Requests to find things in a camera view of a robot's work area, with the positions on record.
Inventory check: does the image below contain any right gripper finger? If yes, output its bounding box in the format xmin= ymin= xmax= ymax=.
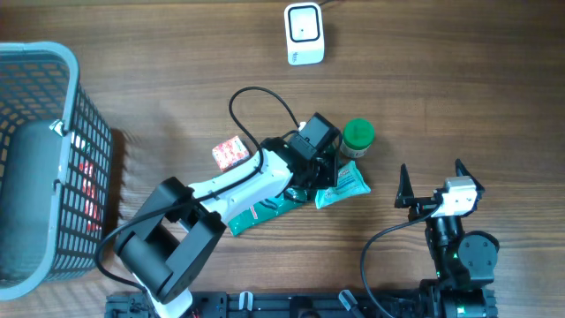
xmin=454 ymin=158 xmax=486 ymax=193
xmin=395 ymin=163 xmax=415 ymax=208

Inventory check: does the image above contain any light green tissue pack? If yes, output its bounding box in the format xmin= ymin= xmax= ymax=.
xmin=314 ymin=161 xmax=371 ymax=209

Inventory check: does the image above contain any green 3M gloves packet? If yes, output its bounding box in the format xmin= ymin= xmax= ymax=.
xmin=211 ymin=145 xmax=350 ymax=238

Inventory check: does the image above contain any green lid jar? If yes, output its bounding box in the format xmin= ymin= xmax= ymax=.
xmin=340 ymin=118 xmax=375 ymax=159

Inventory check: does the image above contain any red white small box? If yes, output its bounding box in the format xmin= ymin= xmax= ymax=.
xmin=212 ymin=136 xmax=250 ymax=172

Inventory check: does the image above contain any red Nescafe sachet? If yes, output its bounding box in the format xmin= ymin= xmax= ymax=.
xmin=72 ymin=132 xmax=102 ymax=232

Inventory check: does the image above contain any green white battery pack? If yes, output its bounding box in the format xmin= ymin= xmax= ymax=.
xmin=49 ymin=119 xmax=66 ymax=137

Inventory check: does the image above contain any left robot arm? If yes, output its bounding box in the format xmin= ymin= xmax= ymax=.
xmin=114 ymin=113 xmax=341 ymax=317

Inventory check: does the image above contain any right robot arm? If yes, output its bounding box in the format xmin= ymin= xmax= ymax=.
xmin=395 ymin=159 xmax=500 ymax=318

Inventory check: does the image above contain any white barcode scanner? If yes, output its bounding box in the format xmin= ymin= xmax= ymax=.
xmin=283 ymin=2 xmax=325 ymax=66

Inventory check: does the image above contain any grey plastic shopping basket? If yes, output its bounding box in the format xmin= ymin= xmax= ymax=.
xmin=1 ymin=42 xmax=113 ymax=301

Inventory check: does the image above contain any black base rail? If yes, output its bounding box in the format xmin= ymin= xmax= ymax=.
xmin=104 ymin=289 xmax=499 ymax=318

